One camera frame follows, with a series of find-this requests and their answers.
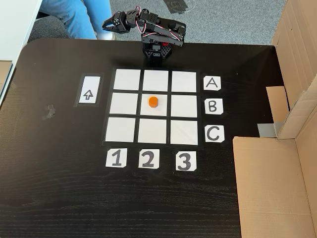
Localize white nine-square grid sheet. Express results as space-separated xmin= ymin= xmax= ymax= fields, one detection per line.
xmin=102 ymin=66 xmax=204 ymax=147

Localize person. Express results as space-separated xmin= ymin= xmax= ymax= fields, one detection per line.
xmin=37 ymin=0 xmax=117 ymax=41

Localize black floor tape patch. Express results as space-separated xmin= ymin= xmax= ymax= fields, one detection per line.
xmin=163 ymin=0 xmax=197 ymax=14

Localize white arrow paper sheet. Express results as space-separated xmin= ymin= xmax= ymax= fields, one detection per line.
xmin=74 ymin=71 xmax=105 ymax=108

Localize white side table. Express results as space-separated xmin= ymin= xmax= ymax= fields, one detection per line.
xmin=0 ymin=0 xmax=44 ymax=105

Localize paper sheet letter A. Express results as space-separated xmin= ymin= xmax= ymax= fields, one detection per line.
xmin=203 ymin=76 xmax=222 ymax=92

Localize clear tape scraps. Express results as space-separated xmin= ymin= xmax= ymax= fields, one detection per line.
xmin=41 ymin=104 xmax=56 ymax=121

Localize paper sheet letter B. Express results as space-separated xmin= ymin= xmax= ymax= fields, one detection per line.
xmin=205 ymin=98 xmax=225 ymax=115

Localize paper sheet number 1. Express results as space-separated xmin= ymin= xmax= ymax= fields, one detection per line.
xmin=105 ymin=148 xmax=128 ymax=169

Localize paper sheet number 2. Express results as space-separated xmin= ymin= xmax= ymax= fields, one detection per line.
xmin=138 ymin=148 xmax=160 ymax=170

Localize paper sheet letter C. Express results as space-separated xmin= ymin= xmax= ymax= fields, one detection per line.
xmin=205 ymin=125 xmax=225 ymax=143

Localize paper sheet number 3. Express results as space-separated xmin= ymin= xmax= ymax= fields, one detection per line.
xmin=175 ymin=151 xmax=198 ymax=172

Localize brown cardboard box screen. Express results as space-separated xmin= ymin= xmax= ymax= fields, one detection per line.
xmin=232 ymin=0 xmax=317 ymax=238

